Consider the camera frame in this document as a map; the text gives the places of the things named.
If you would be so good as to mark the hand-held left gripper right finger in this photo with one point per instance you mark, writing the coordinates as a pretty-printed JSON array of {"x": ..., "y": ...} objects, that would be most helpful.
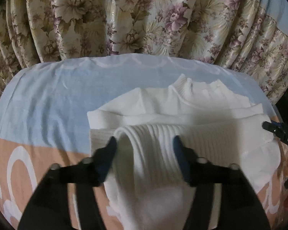
[{"x": 181, "y": 158}]

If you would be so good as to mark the white knit sweater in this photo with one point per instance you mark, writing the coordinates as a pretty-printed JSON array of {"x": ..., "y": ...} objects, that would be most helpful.
[{"x": 158, "y": 115}]

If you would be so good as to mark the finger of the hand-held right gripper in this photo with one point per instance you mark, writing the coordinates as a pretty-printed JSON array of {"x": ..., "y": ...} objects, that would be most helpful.
[{"x": 272, "y": 128}]

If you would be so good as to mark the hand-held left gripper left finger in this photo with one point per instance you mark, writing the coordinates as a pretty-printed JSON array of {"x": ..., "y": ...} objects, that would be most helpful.
[{"x": 106, "y": 158}]

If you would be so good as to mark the orange and blue printed bedsheet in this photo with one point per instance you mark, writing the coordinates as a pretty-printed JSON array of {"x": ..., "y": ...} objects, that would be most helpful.
[{"x": 50, "y": 100}]

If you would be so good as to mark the blue and floral curtain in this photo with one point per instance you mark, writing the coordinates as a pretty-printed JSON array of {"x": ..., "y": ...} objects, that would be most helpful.
[{"x": 134, "y": 16}]

